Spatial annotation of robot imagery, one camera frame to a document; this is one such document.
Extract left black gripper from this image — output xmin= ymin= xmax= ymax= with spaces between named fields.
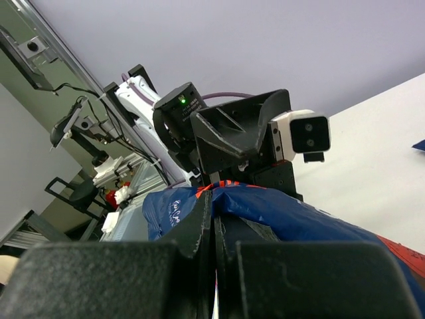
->
xmin=190 ymin=89 xmax=298 ymax=199

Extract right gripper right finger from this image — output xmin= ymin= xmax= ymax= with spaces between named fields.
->
xmin=214 ymin=215 xmax=422 ymax=318

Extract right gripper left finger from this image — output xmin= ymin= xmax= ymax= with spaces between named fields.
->
xmin=1 ymin=191 xmax=213 ymax=318

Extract Burts chilli bag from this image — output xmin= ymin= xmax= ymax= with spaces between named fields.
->
xmin=142 ymin=180 xmax=424 ymax=310

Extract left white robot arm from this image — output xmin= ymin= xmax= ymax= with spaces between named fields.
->
xmin=104 ymin=65 xmax=299 ymax=198

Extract Burts green blue bag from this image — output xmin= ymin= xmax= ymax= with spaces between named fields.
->
xmin=412 ymin=140 xmax=425 ymax=152

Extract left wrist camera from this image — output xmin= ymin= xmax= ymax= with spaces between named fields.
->
xmin=269 ymin=110 xmax=331 ymax=163

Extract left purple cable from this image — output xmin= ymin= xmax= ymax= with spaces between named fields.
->
xmin=120 ymin=72 xmax=256 ymax=110

